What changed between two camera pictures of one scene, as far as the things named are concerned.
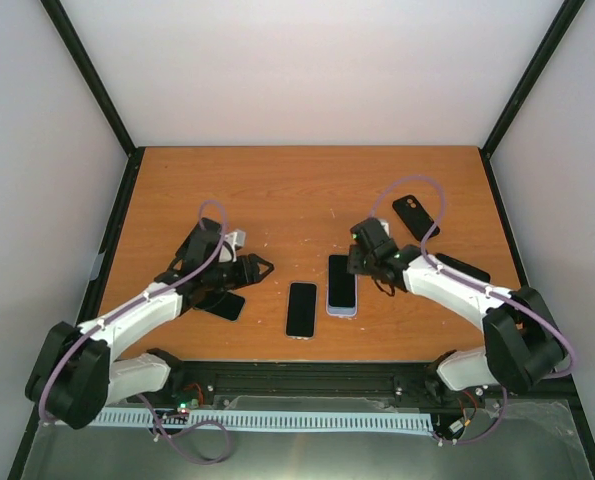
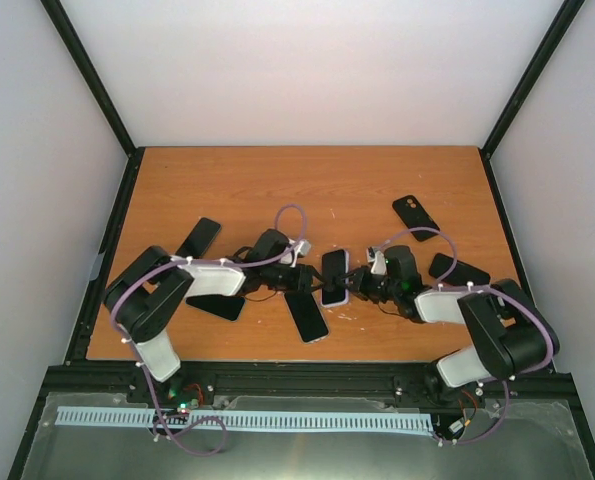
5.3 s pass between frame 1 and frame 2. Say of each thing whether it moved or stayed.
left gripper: moved
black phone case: stayed
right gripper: moved
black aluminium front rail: stayed
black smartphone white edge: moved
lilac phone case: moved
